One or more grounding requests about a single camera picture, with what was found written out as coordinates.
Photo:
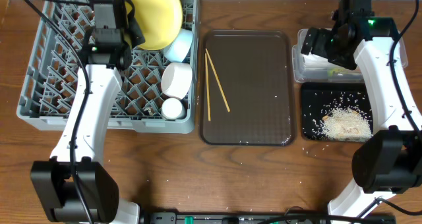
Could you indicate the rice and peanut pile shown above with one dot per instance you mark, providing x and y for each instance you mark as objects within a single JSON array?
[{"x": 346, "y": 125}]

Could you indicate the light blue bowl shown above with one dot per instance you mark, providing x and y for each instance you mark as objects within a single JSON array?
[{"x": 179, "y": 48}]

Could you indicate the green snack wrapper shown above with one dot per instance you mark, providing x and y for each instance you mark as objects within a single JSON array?
[{"x": 344, "y": 73}]

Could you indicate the yellow plate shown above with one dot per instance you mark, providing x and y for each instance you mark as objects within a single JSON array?
[{"x": 159, "y": 20}]

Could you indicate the wooden chopstick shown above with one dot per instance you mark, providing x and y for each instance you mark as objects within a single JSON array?
[
  {"x": 207, "y": 87},
  {"x": 218, "y": 81}
]

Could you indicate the white paper cup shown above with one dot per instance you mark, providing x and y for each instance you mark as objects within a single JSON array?
[{"x": 172, "y": 109}]

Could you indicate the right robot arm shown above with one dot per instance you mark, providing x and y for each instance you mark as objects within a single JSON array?
[{"x": 389, "y": 163}]

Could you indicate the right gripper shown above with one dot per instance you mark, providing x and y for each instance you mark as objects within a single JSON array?
[{"x": 321, "y": 35}]

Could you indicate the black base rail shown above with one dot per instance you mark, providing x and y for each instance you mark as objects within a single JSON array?
[{"x": 178, "y": 218}]

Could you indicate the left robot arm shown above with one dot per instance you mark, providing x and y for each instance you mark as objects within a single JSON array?
[{"x": 72, "y": 185}]

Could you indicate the clear plastic bin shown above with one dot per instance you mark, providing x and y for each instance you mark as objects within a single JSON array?
[{"x": 313, "y": 72}]

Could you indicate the white paper napkin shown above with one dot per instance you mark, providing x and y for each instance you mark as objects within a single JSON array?
[{"x": 311, "y": 60}]

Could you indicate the grey dish rack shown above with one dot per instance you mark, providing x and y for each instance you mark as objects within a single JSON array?
[{"x": 51, "y": 79}]

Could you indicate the black plastic tray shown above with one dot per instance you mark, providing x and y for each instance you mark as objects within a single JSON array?
[{"x": 313, "y": 102}]

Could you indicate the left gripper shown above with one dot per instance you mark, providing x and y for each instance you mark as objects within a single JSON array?
[{"x": 131, "y": 28}]

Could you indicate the dark brown serving tray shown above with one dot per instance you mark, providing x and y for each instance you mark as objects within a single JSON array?
[{"x": 254, "y": 68}]

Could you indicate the white pink bowl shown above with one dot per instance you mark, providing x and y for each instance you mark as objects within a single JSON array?
[{"x": 176, "y": 80}]

